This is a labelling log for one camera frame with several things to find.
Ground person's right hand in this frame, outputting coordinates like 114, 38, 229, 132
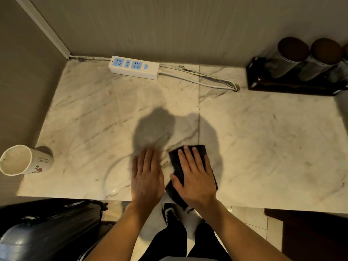
170, 145, 217, 209

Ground person's left hand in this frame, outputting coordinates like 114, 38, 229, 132
131, 147, 165, 210

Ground dark grey cloth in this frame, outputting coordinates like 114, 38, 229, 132
165, 145, 218, 211

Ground person's left forearm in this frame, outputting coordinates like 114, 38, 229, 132
85, 202, 153, 261

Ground person's right forearm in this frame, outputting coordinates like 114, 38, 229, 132
194, 201, 291, 261

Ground black and white shoe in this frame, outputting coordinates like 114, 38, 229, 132
162, 203, 180, 226

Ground black trousers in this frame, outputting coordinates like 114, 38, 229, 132
138, 219, 232, 261

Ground white power strip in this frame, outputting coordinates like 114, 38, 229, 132
108, 56, 160, 80

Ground black suitcase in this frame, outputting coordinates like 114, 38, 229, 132
0, 200, 113, 261

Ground white paper cup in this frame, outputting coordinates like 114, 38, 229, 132
0, 145, 54, 176

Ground black tray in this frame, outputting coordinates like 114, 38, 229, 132
246, 57, 348, 96

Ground glass jar with brown lid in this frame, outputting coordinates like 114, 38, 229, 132
268, 37, 310, 79
298, 38, 343, 81
328, 43, 348, 83

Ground white power cable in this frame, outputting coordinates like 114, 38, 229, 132
158, 64, 239, 92

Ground white wall trim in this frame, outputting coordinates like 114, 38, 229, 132
14, 0, 71, 60

